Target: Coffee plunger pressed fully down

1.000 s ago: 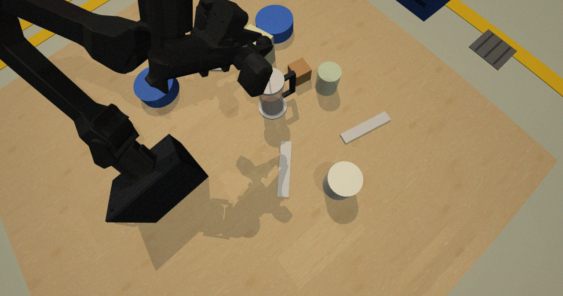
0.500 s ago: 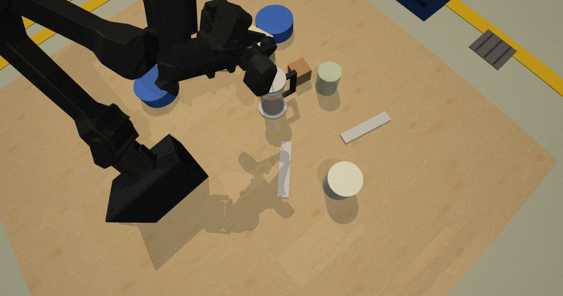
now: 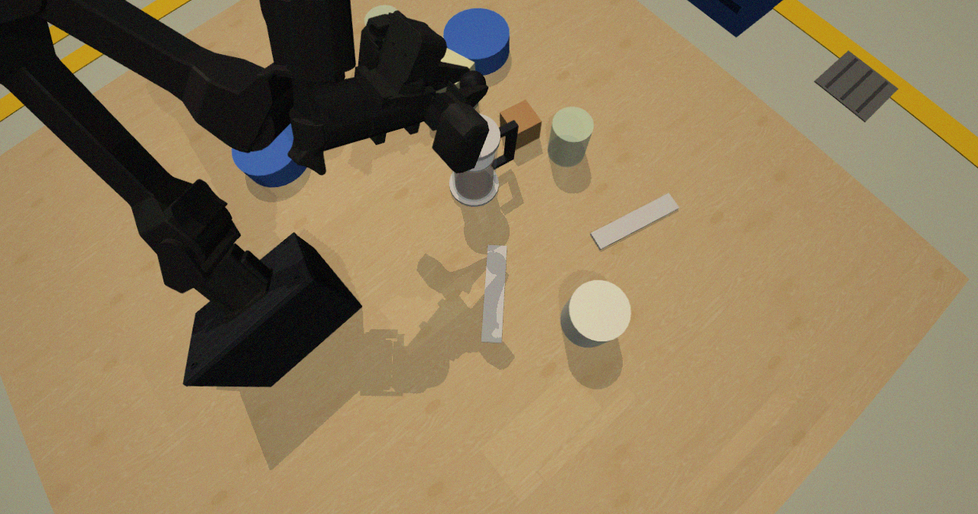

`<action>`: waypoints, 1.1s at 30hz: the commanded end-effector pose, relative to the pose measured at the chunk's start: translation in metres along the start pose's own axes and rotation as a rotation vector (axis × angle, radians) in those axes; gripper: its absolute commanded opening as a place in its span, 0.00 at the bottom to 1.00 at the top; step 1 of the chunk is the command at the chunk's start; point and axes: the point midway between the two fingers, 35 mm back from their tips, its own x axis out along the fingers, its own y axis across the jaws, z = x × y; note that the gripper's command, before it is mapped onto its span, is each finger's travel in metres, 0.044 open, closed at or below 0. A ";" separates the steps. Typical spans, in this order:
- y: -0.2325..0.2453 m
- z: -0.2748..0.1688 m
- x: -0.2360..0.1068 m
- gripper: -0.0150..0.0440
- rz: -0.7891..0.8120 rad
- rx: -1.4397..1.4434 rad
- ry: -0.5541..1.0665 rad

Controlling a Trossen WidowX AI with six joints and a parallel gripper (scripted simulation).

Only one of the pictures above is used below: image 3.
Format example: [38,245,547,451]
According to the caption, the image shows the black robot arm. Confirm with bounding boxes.
[0,0,447,323]

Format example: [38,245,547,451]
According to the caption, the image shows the glass french press with plunger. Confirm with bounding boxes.
[449,70,519,207]

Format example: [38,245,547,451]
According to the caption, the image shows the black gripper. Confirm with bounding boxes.
[350,27,489,173]

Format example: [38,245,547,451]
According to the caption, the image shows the blue cylinder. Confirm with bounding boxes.
[232,123,306,187]
[443,8,510,76]

